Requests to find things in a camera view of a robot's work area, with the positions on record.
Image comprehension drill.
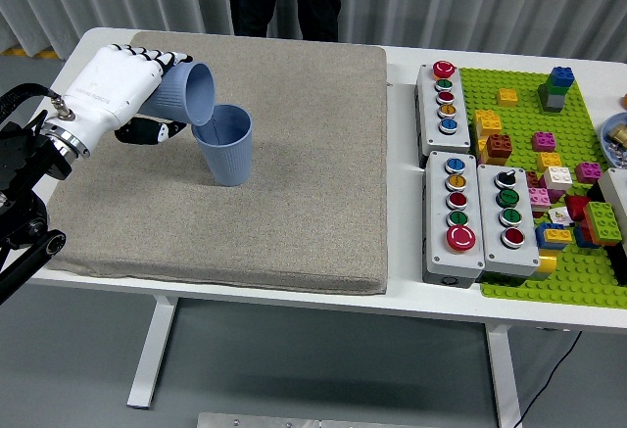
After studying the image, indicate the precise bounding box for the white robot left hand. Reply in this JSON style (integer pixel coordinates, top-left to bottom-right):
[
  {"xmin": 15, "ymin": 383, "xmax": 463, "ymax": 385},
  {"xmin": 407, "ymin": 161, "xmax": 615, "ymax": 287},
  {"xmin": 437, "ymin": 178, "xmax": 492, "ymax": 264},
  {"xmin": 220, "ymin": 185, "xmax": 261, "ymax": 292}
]
[{"xmin": 58, "ymin": 43, "xmax": 195, "ymax": 153}]

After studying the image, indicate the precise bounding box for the blue ribbed cup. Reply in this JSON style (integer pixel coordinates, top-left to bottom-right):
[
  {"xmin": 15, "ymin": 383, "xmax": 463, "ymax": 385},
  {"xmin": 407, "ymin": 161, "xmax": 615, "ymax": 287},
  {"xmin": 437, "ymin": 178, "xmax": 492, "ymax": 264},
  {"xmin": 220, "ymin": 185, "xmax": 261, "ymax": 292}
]
[
  {"xmin": 191, "ymin": 104, "xmax": 254, "ymax": 187},
  {"xmin": 141, "ymin": 62, "xmax": 217, "ymax": 126}
]

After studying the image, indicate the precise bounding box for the yellow black floor tape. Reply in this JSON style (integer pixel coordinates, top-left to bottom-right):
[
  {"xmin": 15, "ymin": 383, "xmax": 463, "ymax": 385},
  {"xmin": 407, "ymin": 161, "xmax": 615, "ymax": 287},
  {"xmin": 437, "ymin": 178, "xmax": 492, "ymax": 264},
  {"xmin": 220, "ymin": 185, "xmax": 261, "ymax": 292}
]
[{"xmin": 0, "ymin": 45, "xmax": 65, "ymax": 61}]

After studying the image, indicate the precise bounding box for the grey-brown mat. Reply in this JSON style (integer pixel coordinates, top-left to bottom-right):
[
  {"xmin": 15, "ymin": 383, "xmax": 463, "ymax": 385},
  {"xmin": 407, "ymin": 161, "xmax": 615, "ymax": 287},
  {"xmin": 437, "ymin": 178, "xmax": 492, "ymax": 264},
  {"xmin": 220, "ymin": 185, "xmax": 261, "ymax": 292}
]
[{"xmin": 46, "ymin": 30, "xmax": 389, "ymax": 297}]

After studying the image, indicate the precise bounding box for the white table leg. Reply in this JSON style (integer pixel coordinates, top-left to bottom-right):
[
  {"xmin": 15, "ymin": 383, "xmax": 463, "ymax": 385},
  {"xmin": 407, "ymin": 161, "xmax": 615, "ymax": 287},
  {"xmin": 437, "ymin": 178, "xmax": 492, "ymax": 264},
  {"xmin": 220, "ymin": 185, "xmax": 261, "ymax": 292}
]
[
  {"xmin": 483, "ymin": 322, "xmax": 524, "ymax": 428},
  {"xmin": 125, "ymin": 294, "xmax": 180, "ymax": 410}
]

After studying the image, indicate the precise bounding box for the grey five-button control box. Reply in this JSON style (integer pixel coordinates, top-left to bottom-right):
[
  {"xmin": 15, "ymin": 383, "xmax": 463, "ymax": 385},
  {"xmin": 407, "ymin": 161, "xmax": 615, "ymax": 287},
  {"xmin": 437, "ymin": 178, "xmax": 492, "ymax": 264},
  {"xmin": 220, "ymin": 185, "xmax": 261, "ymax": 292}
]
[
  {"xmin": 414, "ymin": 61, "xmax": 472, "ymax": 158},
  {"xmin": 421, "ymin": 151, "xmax": 486, "ymax": 288}
]

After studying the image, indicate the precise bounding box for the white table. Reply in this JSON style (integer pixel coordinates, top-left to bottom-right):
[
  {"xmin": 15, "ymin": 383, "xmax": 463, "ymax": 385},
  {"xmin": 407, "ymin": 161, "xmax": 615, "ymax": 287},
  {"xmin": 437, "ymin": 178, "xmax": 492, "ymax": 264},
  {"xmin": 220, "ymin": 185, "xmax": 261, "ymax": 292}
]
[{"xmin": 0, "ymin": 25, "xmax": 627, "ymax": 428}]

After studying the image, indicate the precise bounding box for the brown toy brick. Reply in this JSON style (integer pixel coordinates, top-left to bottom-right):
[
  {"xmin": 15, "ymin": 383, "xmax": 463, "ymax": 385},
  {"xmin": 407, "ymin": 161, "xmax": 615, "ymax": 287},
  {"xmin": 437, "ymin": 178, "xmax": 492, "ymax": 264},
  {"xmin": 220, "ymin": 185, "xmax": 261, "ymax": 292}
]
[{"xmin": 485, "ymin": 132, "xmax": 513, "ymax": 160}]

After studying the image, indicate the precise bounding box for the magenta toy brick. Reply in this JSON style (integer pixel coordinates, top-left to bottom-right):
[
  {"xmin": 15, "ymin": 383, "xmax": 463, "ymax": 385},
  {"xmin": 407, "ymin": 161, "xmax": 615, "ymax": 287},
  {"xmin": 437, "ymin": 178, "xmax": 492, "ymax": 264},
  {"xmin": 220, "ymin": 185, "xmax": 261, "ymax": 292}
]
[
  {"xmin": 574, "ymin": 162, "xmax": 603, "ymax": 184},
  {"xmin": 531, "ymin": 131, "xmax": 557, "ymax": 153}
]

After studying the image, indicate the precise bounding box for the dark green toy brick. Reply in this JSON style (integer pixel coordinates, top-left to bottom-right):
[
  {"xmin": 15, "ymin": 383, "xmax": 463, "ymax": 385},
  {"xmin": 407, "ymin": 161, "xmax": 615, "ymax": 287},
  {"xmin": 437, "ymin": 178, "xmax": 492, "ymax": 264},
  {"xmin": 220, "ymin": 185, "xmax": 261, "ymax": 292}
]
[{"xmin": 537, "ymin": 79, "xmax": 569, "ymax": 102}]

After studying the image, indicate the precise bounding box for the pink toy brick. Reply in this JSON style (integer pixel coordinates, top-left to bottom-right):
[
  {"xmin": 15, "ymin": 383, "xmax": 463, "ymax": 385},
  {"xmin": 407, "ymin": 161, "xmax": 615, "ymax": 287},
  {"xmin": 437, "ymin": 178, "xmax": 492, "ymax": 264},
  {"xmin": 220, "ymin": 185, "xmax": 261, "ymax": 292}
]
[{"xmin": 526, "ymin": 186, "xmax": 552, "ymax": 213}]

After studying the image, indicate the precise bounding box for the grey toy brick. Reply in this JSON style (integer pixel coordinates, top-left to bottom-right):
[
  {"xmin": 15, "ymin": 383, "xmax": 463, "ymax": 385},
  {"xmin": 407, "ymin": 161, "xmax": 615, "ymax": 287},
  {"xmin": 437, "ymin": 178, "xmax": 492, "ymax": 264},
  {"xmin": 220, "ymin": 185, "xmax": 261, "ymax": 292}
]
[{"xmin": 540, "ymin": 92, "xmax": 565, "ymax": 114}]

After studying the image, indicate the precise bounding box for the blue toy brick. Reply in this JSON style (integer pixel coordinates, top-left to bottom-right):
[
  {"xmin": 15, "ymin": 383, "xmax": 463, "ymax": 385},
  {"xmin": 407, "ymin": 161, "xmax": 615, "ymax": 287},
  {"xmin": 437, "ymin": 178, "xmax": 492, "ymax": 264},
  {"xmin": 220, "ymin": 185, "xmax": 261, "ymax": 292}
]
[
  {"xmin": 534, "ymin": 222, "xmax": 573, "ymax": 252},
  {"xmin": 549, "ymin": 66, "xmax": 575, "ymax": 89}
]

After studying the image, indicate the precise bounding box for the white toy brick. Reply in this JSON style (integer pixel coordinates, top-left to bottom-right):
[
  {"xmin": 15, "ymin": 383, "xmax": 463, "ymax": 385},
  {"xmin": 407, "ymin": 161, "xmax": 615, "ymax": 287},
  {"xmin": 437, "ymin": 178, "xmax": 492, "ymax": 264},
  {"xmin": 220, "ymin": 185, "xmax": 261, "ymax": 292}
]
[{"xmin": 543, "ymin": 166, "xmax": 573, "ymax": 191}]

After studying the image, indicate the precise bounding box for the red toy brick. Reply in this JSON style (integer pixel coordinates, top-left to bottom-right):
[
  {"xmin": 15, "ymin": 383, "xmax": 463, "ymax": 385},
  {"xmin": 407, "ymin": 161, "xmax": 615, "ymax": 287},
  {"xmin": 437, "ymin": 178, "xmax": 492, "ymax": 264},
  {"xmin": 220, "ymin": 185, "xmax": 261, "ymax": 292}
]
[{"xmin": 563, "ymin": 195, "xmax": 592, "ymax": 223}]

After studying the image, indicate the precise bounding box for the blue bowl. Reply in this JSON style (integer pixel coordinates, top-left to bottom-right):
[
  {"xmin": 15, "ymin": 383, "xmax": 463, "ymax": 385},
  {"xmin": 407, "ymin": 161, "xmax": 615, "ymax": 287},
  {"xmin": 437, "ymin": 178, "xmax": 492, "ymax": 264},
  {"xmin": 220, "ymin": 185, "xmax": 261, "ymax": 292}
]
[{"xmin": 599, "ymin": 112, "xmax": 627, "ymax": 170}]

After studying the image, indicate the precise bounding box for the green studded baseplate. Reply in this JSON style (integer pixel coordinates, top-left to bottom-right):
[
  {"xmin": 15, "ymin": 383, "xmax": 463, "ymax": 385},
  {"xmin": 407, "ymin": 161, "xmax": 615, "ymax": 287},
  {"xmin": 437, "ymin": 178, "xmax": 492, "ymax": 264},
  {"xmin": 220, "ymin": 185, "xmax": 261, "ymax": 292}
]
[{"xmin": 458, "ymin": 66, "xmax": 627, "ymax": 310}]

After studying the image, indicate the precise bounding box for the lime green toy brick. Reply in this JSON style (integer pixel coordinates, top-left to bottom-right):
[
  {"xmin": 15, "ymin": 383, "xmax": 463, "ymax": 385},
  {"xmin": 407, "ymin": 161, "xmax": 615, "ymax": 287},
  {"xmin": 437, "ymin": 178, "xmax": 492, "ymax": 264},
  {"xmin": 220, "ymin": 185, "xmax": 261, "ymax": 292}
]
[{"xmin": 582, "ymin": 201, "xmax": 623, "ymax": 243}]

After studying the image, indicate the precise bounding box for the brass fitting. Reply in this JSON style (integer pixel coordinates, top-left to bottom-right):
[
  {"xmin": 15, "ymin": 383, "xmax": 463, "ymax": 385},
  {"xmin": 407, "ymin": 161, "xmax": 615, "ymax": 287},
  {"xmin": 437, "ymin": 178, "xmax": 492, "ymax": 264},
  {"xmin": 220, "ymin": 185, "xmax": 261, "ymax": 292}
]
[{"xmin": 606, "ymin": 122, "xmax": 627, "ymax": 148}]

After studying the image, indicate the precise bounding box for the white box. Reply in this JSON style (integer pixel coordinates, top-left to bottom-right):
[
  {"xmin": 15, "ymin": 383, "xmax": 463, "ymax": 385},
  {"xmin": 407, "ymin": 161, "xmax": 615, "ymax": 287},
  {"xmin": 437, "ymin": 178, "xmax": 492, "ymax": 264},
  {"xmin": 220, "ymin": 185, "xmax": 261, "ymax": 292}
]
[{"xmin": 598, "ymin": 167, "xmax": 627, "ymax": 233}]

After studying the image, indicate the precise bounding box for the grey selector switch control box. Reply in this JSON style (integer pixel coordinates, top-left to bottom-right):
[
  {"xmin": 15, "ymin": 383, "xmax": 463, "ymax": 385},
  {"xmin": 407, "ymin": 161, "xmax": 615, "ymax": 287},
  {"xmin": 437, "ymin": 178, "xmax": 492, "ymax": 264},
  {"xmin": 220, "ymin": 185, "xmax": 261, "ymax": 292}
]
[{"xmin": 476, "ymin": 163, "xmax": 542, "ymax": 280}]

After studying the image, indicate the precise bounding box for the black power cable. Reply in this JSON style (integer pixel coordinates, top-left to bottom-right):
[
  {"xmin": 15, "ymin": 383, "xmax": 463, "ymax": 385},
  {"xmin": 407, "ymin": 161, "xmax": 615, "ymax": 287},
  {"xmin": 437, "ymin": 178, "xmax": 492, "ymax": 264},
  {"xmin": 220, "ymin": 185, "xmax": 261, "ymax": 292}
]
[{"xmin": 518, "ymin": 330, "xmax": 584, "ymax": 422}]

